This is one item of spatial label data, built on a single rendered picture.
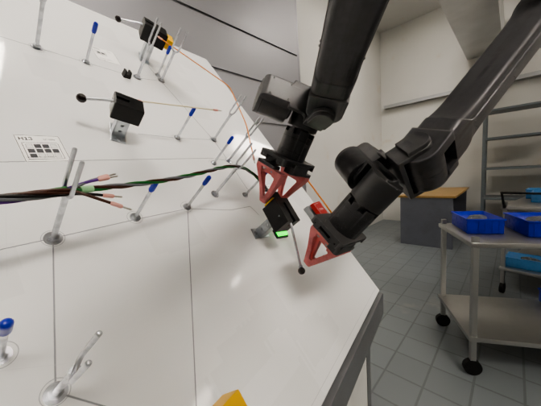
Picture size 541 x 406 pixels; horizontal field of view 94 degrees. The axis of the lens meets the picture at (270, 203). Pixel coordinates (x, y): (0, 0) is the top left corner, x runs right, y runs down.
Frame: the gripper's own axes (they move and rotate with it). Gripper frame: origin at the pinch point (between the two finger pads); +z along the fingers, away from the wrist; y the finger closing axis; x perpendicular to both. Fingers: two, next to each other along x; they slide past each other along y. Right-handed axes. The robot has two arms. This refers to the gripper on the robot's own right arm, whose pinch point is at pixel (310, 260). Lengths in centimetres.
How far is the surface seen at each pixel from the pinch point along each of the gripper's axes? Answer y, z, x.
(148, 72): 11, -4, -61
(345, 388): -2.4, 12.3, 19.4
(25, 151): 35.8, 2.2, -28.1
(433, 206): -380, 18, -26
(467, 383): -136, 54, 73
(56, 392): 35.6, 5.7, 1.5
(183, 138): 9.2, 0.5, -37.7
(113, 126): 24.5, -0.6, -34.3
